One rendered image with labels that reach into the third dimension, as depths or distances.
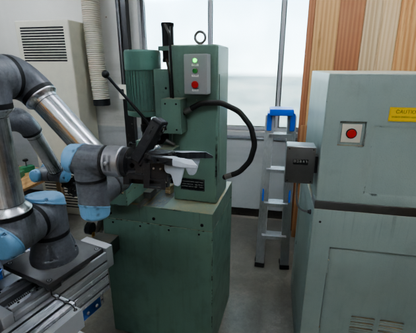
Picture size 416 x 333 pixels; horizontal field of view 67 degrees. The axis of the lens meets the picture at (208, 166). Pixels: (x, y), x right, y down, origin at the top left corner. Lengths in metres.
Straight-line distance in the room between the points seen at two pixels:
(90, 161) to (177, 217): 0.78
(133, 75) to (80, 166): 0.84
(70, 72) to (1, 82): 2.18
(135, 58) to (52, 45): 1.70
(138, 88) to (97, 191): 0.82
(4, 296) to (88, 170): 0.57
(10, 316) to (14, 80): 0.65
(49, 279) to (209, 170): 0.78
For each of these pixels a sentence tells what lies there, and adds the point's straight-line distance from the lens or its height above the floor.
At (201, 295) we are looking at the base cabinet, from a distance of 1.68.
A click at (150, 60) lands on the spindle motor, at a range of 1.55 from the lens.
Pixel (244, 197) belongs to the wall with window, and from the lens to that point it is 3.10.
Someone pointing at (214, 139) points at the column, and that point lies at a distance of 1.42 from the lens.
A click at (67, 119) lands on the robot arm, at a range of 0.96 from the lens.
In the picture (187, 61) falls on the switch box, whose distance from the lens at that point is 1.35.
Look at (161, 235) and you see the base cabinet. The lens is 1.57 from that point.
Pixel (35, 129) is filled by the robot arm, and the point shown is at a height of 1.14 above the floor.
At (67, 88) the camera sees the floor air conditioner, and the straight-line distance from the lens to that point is 3.12.
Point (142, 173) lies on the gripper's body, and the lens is 0.74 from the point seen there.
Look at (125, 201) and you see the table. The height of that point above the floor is 0.86.
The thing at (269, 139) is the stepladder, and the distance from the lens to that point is 2.23.
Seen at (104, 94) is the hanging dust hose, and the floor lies 1.18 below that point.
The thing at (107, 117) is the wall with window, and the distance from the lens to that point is 3.30.
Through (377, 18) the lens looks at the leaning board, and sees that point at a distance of 2.83.
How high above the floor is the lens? 1.44
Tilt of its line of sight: 18 degrees down
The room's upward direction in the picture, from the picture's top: straight up
